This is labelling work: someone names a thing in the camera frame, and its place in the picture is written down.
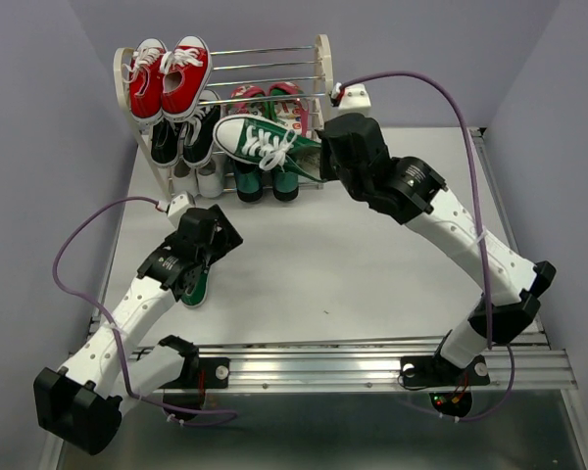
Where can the left white sneaker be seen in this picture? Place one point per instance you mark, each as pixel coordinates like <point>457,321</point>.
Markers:
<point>184,180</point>

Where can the left red canvas sneaker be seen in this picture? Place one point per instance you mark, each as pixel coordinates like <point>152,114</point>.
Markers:
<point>145,81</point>

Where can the white sneaker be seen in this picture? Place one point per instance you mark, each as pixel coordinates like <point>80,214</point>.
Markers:
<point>210,177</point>
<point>184,180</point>

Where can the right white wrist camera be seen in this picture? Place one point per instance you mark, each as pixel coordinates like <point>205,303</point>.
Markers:
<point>350,99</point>

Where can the aluminium mounting rail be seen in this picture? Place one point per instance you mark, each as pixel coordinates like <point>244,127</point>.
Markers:
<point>316,368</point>

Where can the cream shoe rack chrome bars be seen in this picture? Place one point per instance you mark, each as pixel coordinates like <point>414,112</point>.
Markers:
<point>315,60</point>

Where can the teal leather loafer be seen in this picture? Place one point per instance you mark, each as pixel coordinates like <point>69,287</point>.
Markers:
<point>285,185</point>
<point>248,182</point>

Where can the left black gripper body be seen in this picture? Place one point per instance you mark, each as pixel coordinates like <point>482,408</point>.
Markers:
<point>204,258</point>

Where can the black canvas sneaker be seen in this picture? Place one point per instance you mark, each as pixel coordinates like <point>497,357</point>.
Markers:
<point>196,135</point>
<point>164,147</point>

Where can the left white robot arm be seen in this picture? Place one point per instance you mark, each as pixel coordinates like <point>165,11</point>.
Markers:
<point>83,402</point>

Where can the green canvas sneaker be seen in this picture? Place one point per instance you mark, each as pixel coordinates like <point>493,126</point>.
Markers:
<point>198,295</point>
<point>254,140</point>

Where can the right red canvas sneaker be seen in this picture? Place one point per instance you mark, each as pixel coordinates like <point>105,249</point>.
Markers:
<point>186,70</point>

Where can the pink patterned flip-flop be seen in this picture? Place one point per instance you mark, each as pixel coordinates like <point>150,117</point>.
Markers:
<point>256,108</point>
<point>288,110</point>

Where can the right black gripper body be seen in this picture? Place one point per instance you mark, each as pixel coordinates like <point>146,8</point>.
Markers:
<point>331,170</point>

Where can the right white sneaker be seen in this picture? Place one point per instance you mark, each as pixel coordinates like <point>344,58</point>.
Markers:
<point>210,177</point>

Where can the red canvas sneaker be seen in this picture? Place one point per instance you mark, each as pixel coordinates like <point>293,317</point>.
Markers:
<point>186,70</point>
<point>145,81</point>

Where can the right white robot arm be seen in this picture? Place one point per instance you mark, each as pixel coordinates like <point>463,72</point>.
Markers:
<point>412,193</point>

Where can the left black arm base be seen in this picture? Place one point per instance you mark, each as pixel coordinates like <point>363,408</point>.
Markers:
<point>190,389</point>

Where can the right black canvas sneaker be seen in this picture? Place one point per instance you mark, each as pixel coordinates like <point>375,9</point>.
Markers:
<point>196,135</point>

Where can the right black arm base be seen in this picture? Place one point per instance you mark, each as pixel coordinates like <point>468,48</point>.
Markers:
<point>449,386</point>

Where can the left black canvas sneaker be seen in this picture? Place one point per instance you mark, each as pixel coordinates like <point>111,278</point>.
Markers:
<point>164,147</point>

